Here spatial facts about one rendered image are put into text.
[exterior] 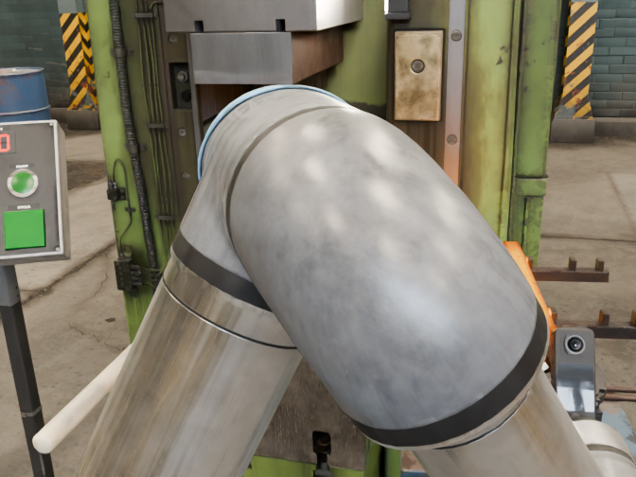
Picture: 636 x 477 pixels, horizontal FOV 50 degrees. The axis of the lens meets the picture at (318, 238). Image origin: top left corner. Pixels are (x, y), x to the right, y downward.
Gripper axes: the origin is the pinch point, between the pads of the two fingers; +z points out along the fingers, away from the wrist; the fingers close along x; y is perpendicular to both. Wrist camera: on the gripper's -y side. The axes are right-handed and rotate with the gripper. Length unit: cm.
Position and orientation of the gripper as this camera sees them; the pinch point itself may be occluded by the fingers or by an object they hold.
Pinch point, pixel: (550, 345)
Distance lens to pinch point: 100.4
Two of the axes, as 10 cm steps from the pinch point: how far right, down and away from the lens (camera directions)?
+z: 1.2, -3.4, 9.3
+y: 0.2, 9.4, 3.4
